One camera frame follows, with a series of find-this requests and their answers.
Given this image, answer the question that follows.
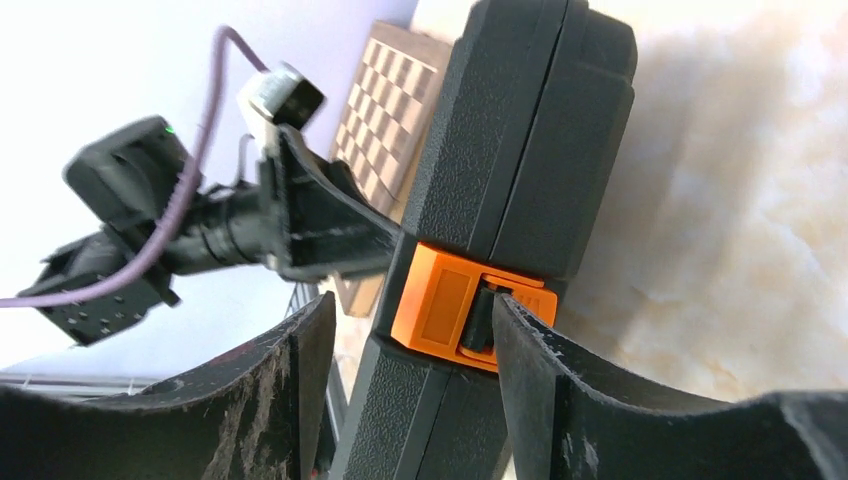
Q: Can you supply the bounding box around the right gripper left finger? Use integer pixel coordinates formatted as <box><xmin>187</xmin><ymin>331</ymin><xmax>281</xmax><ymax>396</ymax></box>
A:
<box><xmin>0</xmin><ymin>291</ymin><xmax>338</xmax><ymax>480</ymax></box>

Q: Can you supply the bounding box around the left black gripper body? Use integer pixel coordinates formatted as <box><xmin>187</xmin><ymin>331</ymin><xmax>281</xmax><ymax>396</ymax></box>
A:
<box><xmin>258</xmin><ymin>125</ymin><xmax>318</xmax><ymax>279</ymax></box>

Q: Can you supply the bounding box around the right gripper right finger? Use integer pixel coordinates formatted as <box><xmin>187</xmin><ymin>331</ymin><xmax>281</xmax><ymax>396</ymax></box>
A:
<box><xmin>492</xmin><ymin>295</ymin><xmax>847</xmax><ymax>479</ymax></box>

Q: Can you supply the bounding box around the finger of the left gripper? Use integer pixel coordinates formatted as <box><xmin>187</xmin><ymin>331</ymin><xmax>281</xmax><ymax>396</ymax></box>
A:
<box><xmin>281</xmin><ymin>129</ymin><xmax>400</xmax><ymax>282</ymax></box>

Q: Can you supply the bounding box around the black plastic tool case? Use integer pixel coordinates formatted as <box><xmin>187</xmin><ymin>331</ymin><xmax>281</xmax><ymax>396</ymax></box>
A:
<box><xmin>330</xmin><ymin>1</ymin><xmax>638</xmax><ymax>479</ymax></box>

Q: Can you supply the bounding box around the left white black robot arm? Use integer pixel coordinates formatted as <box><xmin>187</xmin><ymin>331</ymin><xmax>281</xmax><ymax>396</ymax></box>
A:
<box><xmin>26</xmin><ymin>116</ymin><xmax>399</xmax><ymax>345</ymax></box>

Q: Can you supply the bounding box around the wooden chessboard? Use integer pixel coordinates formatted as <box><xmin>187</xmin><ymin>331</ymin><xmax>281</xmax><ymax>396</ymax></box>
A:
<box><xmin>329</xmin><ymin>19</ymin><xmax>455</xmax><ymax>319</ymax></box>

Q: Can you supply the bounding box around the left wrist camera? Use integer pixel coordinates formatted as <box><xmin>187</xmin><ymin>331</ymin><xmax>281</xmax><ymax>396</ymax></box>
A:
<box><xmin>237</xmin><ymin>63</ymin><xmax>325</xmax><ymax>148</ymax></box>

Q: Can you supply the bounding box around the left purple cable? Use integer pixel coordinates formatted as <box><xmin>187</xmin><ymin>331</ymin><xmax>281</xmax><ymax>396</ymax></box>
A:
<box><xmin>0</xmin><ymin>25</ymin><xmax>270</xmax><ymax>311</ymax></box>

